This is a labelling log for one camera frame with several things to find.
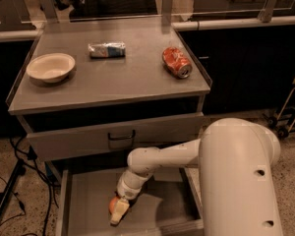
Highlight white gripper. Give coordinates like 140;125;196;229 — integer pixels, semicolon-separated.
110;178;142;225

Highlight orange fruit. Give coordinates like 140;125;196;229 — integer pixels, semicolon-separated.
108;196;120;214

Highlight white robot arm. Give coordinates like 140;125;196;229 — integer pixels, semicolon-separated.
109;118;283;236

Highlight open grey middle drawer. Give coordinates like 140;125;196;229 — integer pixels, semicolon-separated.
55;168;204;236

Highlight grey top drawer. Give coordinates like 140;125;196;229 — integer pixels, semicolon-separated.
28;112;204;161

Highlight grey drawer cabinet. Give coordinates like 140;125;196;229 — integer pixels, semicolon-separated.
9;17;209;175

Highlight black stand leg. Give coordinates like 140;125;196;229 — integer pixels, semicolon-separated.
0;159;24;218

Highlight crushed orange soda can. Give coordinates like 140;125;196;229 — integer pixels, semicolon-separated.
162;47;193;79

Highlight white bowl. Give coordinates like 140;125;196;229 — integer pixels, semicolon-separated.
26;53;76;84

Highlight white blue snack packet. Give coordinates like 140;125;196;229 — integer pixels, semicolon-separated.
88;42;126;58

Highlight black drawer handle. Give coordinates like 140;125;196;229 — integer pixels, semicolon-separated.
107;130;136;141

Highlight black floor cables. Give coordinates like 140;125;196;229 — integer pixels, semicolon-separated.
0;136;61;236

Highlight wheeled cart frame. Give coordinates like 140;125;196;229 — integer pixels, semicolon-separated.
266;77;295;139

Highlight white horizontal rail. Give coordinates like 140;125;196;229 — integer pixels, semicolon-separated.
172;16;295;31

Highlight grey middle rail post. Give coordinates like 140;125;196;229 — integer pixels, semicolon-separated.
161;0;173;26

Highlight grey rail post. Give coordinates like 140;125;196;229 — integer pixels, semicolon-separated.
258;0;277;23
39;0;58;23
161;0;173;26

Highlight grey left rail post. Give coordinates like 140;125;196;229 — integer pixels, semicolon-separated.
39;0;58;23

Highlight grey right rail post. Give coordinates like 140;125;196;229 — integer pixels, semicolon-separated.
258;0;277;23

